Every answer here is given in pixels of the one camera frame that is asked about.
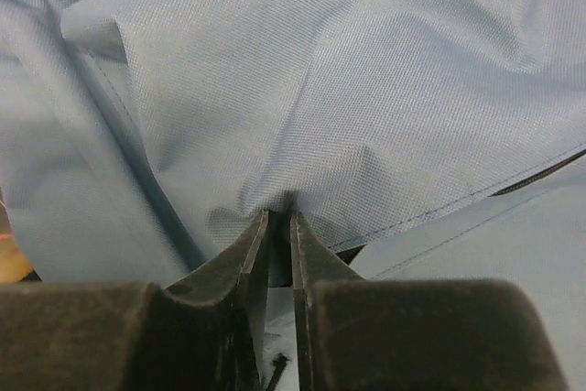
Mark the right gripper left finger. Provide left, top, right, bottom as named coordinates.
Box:
left=1, top=212, right=270, bottom=390

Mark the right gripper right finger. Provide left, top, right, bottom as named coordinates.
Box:
left=290, top=212, right=568, bottom=390

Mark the blue student backpack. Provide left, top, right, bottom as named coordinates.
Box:
left=1, top=0, right=585, bottom=390

